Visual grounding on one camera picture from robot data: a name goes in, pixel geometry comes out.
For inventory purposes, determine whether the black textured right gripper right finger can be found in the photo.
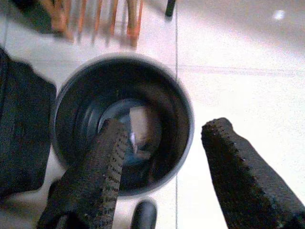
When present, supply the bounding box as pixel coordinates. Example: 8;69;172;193
201;117;305;229

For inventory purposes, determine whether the black textured right gripper left finger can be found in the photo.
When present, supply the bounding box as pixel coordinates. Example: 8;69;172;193
37;118;132;229

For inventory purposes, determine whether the white paper trash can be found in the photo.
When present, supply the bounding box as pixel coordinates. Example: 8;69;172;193
129;106;156;154

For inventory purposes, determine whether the round black rubbish bin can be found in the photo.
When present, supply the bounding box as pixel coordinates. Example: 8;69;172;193
51;52;195;197

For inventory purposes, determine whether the black rounded object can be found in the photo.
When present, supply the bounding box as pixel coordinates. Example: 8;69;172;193
130;200;158;229

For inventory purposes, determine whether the black fabric bag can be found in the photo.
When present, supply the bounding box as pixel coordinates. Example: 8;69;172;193
0;46;58;199

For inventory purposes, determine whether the orange wooden rack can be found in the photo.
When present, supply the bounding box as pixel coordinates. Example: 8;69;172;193
40;0;145;49

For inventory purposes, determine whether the black furniture leg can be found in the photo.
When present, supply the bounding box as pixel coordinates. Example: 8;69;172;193
164;0;177;18

